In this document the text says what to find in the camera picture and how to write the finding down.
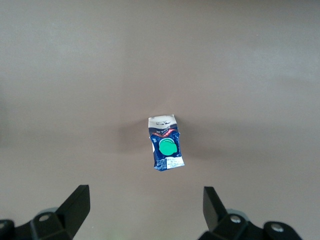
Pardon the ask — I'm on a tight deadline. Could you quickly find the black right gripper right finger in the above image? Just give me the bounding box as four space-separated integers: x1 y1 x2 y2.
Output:
197 186 303 240

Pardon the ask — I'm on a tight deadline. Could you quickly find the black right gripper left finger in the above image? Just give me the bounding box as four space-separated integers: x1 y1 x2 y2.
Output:
0 184 91 240

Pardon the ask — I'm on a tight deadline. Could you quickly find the blue white milk carton green cap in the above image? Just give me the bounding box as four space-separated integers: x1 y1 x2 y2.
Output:
147 113 186 173

